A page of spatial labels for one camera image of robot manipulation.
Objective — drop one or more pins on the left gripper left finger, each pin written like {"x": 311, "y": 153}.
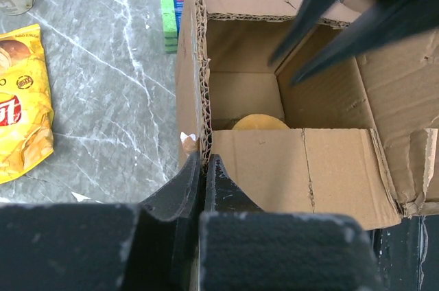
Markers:
{"x": 169, "y": 231}

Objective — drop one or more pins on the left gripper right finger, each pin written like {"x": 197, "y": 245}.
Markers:
{"x": 222, "y": 194}

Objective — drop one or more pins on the round yellow sponge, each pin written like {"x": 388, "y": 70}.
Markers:
{"x": 260, "y": 122}

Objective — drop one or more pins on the brown cardboard express box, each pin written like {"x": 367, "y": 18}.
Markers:
{"x": 363, "y": 134}

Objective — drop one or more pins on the green blue sponge pack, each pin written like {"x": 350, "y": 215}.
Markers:
{"x": 171, "y": 18}

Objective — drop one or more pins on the yellow Lays chips bag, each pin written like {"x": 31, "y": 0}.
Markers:
{"x": 26, "y": 109}

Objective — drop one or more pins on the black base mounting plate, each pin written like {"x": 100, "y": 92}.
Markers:
{"x": 407, "y": 254}

